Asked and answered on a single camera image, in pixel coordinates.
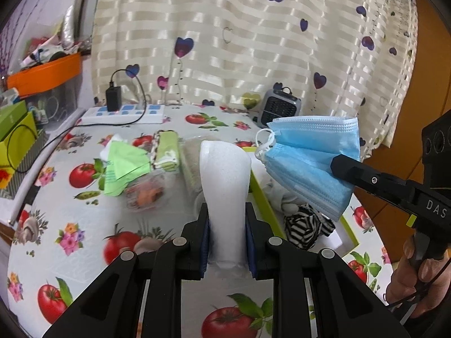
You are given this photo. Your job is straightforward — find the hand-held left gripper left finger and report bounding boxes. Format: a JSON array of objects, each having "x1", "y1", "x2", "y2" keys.
[{"x1": 42, "y1": 203, "x2": 212, "y2": 338}]

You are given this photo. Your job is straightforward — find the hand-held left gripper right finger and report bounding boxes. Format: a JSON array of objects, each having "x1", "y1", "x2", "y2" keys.
[{"x1": 245, "y1": 202, "x2": 411, "y2": 338}]

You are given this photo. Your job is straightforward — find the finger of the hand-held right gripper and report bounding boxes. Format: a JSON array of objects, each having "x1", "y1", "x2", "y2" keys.
[{"x1": 330, "y1": 153, "x2": 420, "y2": 219}]

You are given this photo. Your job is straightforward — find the lime green cardboard box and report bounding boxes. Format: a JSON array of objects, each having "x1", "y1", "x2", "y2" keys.
[{"x1": 248, "y1": 167, "x2": 360, "y2": 259}]

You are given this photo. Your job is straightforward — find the grey socks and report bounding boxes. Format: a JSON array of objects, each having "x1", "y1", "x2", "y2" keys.
[{"x1": 262, "y1": 179, "x2": 307, "y2": 215}]

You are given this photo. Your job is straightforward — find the blue face mask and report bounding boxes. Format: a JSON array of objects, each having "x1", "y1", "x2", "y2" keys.
[{"x1": 254, "y1": 115, "x2": 362, "y2": 222}]

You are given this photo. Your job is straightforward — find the green white towel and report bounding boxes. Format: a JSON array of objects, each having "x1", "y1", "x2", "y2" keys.
[{"x1": 152, "y1": 131, "x2": 180, "y2": 171}]

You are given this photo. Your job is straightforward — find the green paper packet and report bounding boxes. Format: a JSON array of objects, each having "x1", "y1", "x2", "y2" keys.
[{"x1": 100, "y1": 135, "x2": 152, "y2": 198}]

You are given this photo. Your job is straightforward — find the person's right hand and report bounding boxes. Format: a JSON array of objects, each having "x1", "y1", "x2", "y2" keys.
[{"x1": 385, "y1": 236, "x2": 451, "y2": 319}]

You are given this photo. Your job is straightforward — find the clear packet with orange contents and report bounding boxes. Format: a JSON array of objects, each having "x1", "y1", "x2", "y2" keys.
[{"x1": 125, "y1": 178, "x2": 166, "y2": 214}]

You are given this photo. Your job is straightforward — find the brown wooden door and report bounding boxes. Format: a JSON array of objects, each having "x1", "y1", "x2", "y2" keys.
[{"x1": 352, "y1": 0, "x2": 451, "y2": 226}]

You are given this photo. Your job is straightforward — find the grey fan heater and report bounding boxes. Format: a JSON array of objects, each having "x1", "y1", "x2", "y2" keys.
[{"x1": 258, "y1": 83, "x2": 304, "y2": 129}]

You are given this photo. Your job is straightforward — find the tomato print tablecloth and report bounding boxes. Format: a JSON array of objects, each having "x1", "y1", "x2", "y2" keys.
[{"x1": 7, "y1": 104, "x2": 399, "y2": 338}]

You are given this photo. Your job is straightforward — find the white blue power strip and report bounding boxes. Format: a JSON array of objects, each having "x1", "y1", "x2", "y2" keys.
[{"x1": 79, "y1": 104, "x2": 165, "y2": 124}]

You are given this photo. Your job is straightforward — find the black charger adapter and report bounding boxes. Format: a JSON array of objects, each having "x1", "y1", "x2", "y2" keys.
[{"x1": 106, "y1": 85, "x2": 122, "y2": 112}]

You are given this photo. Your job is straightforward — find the striped heart print curtain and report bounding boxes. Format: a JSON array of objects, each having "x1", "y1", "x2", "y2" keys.
[{"x1": 92, "y1": 0, "x2": 420, "y2": 159}]

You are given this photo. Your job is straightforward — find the lime green carton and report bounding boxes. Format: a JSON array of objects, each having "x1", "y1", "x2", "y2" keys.
[{"x1": 0, "y1": 113, "x2": 39, "y2": 189}]

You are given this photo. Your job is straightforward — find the dark green cardboard box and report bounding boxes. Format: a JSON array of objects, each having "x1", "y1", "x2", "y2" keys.
[{"x1": 0, "y1": 100, "x2": 29, "y2": 141}]

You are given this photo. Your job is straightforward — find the storage bin with orange lid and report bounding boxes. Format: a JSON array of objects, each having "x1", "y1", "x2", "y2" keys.
[{"x1": 7, "y1": 53, "x2": 83, "y2": 127}]

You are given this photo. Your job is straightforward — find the pile of small sundries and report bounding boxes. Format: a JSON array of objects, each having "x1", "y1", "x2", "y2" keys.
[{"x1": 19, "y1": 25, "x2": 92, "y2": 69}]

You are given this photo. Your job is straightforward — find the silver foil bag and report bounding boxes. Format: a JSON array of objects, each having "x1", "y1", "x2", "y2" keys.
[{"x1": 61, "y1": 5, "x2": 76, "y2": 43}]

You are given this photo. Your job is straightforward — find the black charger cable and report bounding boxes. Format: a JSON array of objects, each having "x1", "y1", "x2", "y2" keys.
[{"x1": 7, "y1": 68, "x2": 147, "y2": 173}]

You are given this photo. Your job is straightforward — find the grey window frame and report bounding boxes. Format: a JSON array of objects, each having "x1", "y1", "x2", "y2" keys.
[{"x1": 76, "y1": 0, "x2": 103, "y2": 43}]

